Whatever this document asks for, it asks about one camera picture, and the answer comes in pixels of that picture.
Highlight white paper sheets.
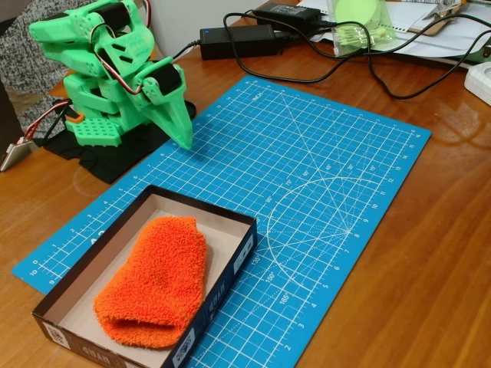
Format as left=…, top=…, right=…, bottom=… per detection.
left=297, top=0, right=491, bottom=70

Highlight slim black power adapter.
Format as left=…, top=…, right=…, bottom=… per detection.
left=252, top=2, right=323, bottom=23

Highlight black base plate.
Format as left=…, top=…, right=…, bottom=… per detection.
left=42, top=101, right=197, bottom=185

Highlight cardboard box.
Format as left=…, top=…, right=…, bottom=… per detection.
left=31, top=183, right=259, bottom=368

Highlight red and black wires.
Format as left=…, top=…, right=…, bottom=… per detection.
left=22, top=98, right=76, bottom=146

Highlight black power cord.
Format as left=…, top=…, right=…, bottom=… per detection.
left=282, top=30, right=491, bottom=100

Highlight orange fuzzy sock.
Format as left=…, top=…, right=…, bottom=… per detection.
left=93, top=215, right=209, bottom=350

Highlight large black power adapter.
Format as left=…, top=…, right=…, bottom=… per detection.
left=199, top=25, right=283, bottom=61

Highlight blue cutting mat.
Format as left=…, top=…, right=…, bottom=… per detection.
left=11, top=74, right=433, bottom=368

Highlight long looping black cable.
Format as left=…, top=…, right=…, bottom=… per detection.
left=222, top=11, right=491, bottom=84

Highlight silver binder clip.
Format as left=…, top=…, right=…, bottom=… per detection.
left=425, top=2, right=466, bottom=20

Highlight light green round sheet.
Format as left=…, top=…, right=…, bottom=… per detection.
left=334, top=0, right=381, bottom=25

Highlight white plastic device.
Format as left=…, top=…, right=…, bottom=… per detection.
left=463, top=63, right=491, bottom=107

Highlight thin black supply cable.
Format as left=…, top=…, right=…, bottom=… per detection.
left=172, top=38, right=203, bottom=59

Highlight grey patterned fabric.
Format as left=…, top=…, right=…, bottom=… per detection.
left=0, top=0, right=76, bottom=133

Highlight green transparent plastic container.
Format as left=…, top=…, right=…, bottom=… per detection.
left=331, top=0, right=397, bottom=58

